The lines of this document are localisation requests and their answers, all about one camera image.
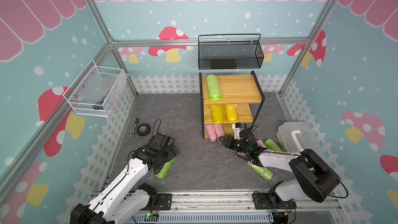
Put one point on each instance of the green trash bag roll floor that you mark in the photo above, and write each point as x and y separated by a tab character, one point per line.
262	171

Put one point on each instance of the green handled ratchet wrench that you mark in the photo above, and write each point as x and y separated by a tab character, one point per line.
136	123

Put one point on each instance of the black wire mesh basket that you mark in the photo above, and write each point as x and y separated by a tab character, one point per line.
229	51

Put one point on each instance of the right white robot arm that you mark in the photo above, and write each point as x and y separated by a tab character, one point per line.
313	177

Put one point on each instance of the black tape roll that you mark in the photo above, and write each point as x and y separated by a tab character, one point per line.
143	129

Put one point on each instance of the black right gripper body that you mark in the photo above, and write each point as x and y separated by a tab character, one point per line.
233	144

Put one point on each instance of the pink trash bag roll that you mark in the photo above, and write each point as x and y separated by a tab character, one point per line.
261	144
210	130
219	130

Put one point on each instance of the wooden three-tier shelf black frame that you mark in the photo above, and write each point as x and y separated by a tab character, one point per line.
243	90

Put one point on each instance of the green trash bag roll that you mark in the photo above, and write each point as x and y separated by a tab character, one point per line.
213	88
270	144
163	172

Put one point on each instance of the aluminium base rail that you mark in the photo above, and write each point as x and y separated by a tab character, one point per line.
238	207

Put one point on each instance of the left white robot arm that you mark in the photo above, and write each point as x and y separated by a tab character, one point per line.
113	205

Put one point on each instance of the green circuit board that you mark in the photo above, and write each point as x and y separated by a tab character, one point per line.
151	217

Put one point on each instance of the white wire mesh basket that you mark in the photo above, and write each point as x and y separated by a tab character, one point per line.
96	90

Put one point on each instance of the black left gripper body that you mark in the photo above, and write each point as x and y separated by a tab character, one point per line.
168	154

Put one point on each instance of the translucent plastic storage box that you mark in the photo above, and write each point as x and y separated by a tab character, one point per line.
296	137

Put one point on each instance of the yellow trash bag roll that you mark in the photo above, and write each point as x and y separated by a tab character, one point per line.
217	114
231	113

